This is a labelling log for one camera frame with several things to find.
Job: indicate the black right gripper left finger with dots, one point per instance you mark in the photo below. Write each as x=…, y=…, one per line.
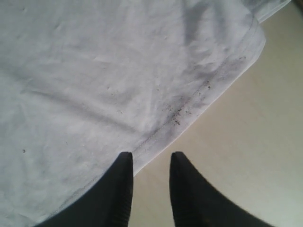
x=106, y=204

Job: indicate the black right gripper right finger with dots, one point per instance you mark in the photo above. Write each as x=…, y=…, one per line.
x=196, y=203

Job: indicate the white t-shirt red lettering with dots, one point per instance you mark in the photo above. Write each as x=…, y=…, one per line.
x=83, y=80

